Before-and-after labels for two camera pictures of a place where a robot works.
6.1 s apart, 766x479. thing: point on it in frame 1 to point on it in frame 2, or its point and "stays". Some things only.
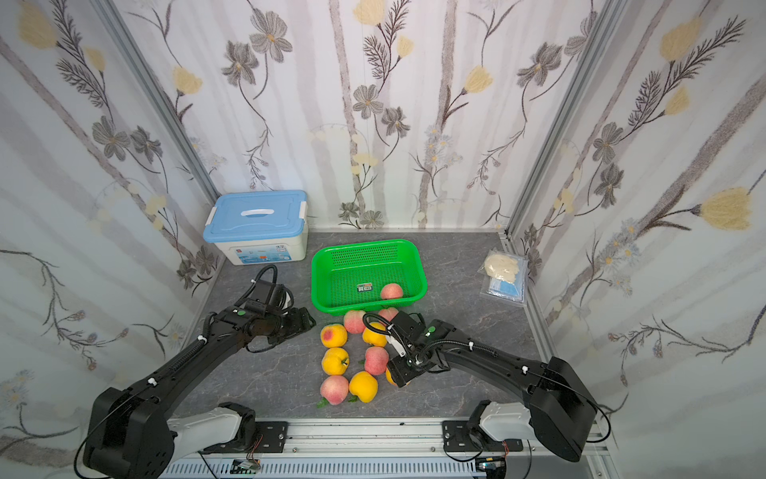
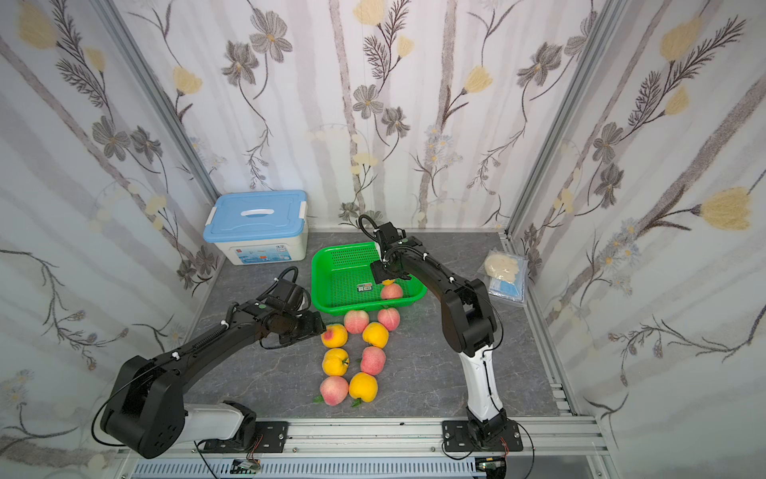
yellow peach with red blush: (333, 335) stays
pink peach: (353, 321) stays
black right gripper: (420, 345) to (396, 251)
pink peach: (392, 291) stays
